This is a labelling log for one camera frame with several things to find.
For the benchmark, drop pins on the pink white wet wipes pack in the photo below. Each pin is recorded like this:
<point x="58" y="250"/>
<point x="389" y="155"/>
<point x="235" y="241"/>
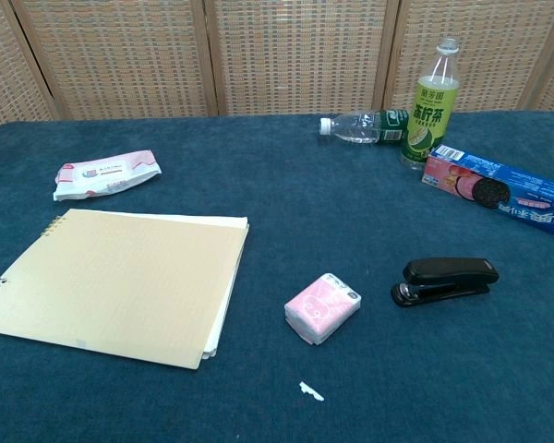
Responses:
<point x="101" y="177"/>

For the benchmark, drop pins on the clear water bottle green label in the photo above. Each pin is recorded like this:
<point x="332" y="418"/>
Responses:
<point x="357" y="128"/>

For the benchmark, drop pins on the green lemon tea bottle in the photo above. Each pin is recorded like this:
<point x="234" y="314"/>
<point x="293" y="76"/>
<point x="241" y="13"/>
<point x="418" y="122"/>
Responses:
<point x="431" y="115"/>

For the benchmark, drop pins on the blue sandwich cookie box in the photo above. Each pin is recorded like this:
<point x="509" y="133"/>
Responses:
<point x="503" y="191"/>

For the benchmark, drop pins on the woven wooden folding screen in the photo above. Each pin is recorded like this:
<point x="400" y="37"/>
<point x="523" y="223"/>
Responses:
<point x="300" y="55"/>

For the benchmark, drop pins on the blue table cloth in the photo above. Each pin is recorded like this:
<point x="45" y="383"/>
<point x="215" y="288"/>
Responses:
<point x="332" y="198"/>

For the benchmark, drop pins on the pink pocket tissue pack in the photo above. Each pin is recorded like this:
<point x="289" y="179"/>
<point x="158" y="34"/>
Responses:
<point x="321" y="307"/>

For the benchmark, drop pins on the tan spiral notebook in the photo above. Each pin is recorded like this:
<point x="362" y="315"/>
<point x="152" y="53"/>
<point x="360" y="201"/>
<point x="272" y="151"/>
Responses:
<point x="115" y="281"/>

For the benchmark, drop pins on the white paper scrap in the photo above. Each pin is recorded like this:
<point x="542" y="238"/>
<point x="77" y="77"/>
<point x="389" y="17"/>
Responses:
<point x="310" y="391"/>

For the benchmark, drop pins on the black stapler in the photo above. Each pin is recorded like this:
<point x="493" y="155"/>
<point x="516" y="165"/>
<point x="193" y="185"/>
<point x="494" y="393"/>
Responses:
<point x="448" y="272"/>

